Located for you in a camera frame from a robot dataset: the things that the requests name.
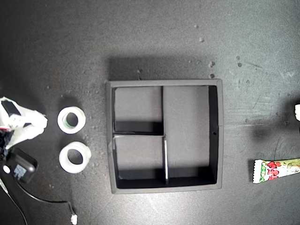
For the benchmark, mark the black tray with wells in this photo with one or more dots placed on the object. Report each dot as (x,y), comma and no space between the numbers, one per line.
(187,117)

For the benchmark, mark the black camera box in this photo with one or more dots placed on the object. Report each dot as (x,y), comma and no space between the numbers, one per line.
(25,164)

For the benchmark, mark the snack bar printed wrapper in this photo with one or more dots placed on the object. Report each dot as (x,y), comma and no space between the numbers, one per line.
(269,171)

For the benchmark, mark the white tape roll green core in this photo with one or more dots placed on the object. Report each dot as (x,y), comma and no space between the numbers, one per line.
(61,122)

